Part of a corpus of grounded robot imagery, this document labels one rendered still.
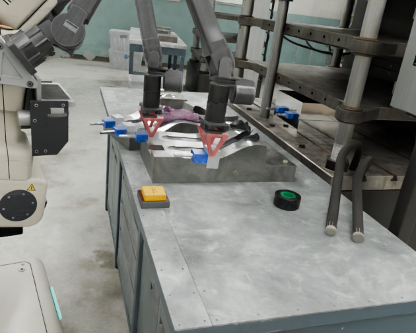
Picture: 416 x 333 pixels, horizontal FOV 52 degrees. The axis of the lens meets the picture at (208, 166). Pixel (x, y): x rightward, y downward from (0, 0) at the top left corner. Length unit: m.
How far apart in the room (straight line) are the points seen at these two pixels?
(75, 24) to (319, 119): 1.37
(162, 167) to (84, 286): 1.04
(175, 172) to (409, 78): 0.87
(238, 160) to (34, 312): 0.88
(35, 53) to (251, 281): 0.72
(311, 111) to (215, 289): 1.35
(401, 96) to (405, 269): 0.71
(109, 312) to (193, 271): 1.14
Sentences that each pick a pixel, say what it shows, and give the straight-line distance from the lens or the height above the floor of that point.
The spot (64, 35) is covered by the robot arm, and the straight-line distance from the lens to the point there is 1.08.
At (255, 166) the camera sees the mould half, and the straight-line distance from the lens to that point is 1.42.
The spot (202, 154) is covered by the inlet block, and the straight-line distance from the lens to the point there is 1.20.
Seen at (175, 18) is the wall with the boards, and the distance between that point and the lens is 8.54.
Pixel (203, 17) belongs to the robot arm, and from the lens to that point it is 1.17.
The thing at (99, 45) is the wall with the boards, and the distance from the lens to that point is 8.58.
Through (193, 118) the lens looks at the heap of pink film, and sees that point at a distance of 1.77.
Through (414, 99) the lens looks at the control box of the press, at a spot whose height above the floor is 1.12.
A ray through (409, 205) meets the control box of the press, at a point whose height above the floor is 0.75.
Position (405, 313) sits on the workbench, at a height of 0.76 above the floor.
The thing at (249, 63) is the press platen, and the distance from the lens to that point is 2.63.
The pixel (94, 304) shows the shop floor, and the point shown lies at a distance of 2.11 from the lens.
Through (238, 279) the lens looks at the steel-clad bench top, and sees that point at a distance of 0.95.
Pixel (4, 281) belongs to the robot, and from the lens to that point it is 1.83.
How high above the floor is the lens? 1.35
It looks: 21 degrees down
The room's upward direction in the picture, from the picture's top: 7 degrees clockwise
